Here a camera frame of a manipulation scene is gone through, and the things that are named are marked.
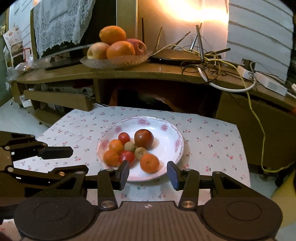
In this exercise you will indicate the yellow red apple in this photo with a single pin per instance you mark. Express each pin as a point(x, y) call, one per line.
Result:
point(97, 51)

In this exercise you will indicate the wooden television stand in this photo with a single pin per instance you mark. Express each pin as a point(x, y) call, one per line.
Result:
point(161, 76)

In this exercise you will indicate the black television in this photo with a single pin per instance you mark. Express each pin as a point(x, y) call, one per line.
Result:
point(104, 20)

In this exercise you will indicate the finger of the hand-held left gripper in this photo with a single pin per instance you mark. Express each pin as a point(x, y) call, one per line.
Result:
point(55, 153)
point(67, 171)

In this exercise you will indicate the small orange mandarin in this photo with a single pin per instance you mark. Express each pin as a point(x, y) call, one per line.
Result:
point(149, 163)
point(111, 158)
point(116, 146)

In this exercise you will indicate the red and white card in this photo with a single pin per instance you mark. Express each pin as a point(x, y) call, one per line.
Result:
point(26, 52)

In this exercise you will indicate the small red tomato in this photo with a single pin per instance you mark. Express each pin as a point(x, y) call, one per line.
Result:
point(126, 156)
point(124, 138)

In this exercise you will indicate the small brown kiwi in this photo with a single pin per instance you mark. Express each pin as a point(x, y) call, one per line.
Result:
point(129, 146)
point(140, 152)

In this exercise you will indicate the large orange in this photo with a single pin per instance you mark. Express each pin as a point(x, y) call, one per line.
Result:
point(120, 50)
point(112, 34)

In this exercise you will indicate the wooden drawer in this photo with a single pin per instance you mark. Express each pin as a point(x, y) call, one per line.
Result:
point(55, 99)

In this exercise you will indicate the cherry print tablecloth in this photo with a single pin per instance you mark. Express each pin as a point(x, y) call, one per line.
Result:
point(208, 148)

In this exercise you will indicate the white power adapter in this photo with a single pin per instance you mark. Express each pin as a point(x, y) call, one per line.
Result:
point(243, 71)

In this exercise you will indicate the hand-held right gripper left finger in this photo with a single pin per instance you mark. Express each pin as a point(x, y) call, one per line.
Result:
point(124, 172)

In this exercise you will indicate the white power strip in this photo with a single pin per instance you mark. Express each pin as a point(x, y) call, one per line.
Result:
point(270, 83)

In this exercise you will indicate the large dark red tomato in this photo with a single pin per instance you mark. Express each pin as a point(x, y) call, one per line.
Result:
point(143, 138)

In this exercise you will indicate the black router with antennas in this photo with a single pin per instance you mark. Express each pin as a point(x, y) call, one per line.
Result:
point(175, 58)

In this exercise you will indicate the white lace cloth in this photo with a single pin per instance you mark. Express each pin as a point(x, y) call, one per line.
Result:
point(60, 23)

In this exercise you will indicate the yellow plastic object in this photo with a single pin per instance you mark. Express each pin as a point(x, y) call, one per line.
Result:
point(285, 201)

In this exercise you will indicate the white floral plate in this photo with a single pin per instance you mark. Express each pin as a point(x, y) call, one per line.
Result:
point(166, 143)

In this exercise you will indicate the glass fruit bowl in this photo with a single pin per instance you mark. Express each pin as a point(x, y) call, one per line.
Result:
point(115, 61)

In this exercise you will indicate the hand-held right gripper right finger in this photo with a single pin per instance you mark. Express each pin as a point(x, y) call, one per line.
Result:
point(173, 174)

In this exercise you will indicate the clear plastic bag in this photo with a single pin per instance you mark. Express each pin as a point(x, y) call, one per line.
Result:
point(22, 67)

